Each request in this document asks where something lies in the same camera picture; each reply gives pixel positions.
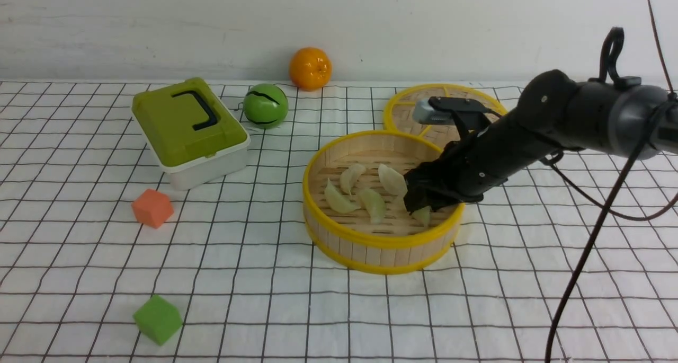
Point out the green foam cube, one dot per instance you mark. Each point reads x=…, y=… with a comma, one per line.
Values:
x=158, y=319

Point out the orange toy fruit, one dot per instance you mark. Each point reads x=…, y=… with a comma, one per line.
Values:
x=310, y=69

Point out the white grid tablecloth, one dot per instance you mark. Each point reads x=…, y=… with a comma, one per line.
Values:
x=235, y=258

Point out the green watermelon ball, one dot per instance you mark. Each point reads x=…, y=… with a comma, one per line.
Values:
x=265, y=105

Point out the pale green dumpling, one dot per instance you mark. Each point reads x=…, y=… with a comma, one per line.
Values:
x=422, y=216
x=374, y=204

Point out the white dumpling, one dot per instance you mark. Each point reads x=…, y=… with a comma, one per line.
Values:
x=391, y=180
x=350, y=176
x=337, y=201

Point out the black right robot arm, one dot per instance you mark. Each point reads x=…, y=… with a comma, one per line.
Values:
x=553, y=114

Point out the green and white lunch box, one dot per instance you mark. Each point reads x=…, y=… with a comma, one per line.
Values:
x=194, y=137

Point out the yellow bamboo steamer lid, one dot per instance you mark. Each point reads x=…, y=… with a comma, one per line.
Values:
x=398, y=112

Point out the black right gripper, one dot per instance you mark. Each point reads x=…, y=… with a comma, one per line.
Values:
x=454, y=177

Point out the orange foam cube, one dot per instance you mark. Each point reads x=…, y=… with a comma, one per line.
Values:
x=152, y=208

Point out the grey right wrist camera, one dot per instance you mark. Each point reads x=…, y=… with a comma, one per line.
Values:
x=445, y=111

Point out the yellow bamboo steamer tray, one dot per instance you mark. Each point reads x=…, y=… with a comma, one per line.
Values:
x=399, y=244

